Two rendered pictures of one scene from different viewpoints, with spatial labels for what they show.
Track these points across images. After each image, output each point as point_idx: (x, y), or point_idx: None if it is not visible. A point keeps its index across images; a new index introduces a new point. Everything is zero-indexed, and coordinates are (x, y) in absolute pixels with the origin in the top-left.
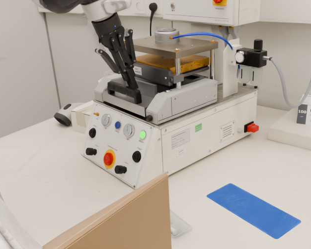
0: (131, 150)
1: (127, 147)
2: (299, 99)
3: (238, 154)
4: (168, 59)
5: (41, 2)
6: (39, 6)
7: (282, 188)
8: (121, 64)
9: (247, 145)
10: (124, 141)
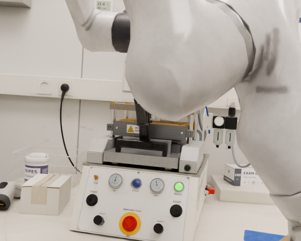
0: (165, 206)
1: (156, 204)
2: (209, 172)
3: (217, 212)
4: (159, 121)
5: (120, 37)
6: (84, 46)
7: (282, 226)
8: (147, 117)
9: (211, 205)
10: (150, 199)
